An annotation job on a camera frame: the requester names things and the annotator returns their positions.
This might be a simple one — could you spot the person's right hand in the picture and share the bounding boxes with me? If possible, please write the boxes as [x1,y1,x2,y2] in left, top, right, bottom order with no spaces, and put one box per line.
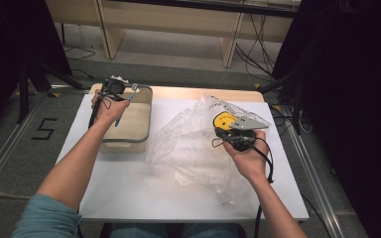
[222,129,270,182]

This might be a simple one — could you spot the beige basket with grey rim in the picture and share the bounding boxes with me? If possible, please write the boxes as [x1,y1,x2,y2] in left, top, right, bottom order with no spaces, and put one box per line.
[97,83,154,155]

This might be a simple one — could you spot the black cable bundle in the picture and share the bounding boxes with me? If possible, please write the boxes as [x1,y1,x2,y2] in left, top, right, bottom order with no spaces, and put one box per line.
[233,13,281,78]

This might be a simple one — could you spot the thin black floor cable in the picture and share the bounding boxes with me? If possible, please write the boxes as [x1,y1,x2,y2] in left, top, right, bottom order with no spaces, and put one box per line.
[62,45,97,80]

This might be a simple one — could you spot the dark curtain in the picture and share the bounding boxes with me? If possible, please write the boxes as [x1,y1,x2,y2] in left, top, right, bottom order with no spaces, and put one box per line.
[271,0,381,238]
[0,0,73,142]

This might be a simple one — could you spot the light wooden desk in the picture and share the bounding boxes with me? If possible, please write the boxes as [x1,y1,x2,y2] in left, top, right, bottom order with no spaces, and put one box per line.
[44,0,302,69]

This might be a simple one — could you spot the clear plastic bag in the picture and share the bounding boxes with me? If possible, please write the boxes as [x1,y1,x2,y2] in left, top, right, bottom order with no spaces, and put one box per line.
[145,93,272,206]

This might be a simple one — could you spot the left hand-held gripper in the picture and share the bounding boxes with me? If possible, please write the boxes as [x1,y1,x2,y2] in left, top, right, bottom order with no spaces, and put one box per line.
[100,74,130,101]

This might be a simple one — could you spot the left hand-held gripper black cable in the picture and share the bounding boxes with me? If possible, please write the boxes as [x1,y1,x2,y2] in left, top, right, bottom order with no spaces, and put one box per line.
[87,92,113,130]

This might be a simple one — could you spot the person's legs in jeans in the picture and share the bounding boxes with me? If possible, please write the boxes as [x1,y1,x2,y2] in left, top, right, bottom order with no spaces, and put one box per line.
[108,222,241,238]

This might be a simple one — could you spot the hand-held gripper black cable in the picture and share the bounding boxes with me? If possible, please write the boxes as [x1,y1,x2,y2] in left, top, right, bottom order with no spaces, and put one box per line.
[87,92,113,130]
[211,135,276,238]

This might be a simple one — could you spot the black metal stand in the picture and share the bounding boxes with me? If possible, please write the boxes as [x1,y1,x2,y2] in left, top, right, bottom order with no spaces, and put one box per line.
[15,59,84,125]
[257,67,305,136]

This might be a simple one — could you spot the person's left hand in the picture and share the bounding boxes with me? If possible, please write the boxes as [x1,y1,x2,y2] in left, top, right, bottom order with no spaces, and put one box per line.
[91,93,131,129]

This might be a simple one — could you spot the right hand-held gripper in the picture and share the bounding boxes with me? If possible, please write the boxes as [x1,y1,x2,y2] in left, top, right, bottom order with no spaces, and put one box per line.
[212,114,270,153]

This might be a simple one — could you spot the right hand-held gripper black cable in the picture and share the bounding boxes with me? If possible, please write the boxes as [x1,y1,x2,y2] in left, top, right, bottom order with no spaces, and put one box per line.
[211,135,276,238]

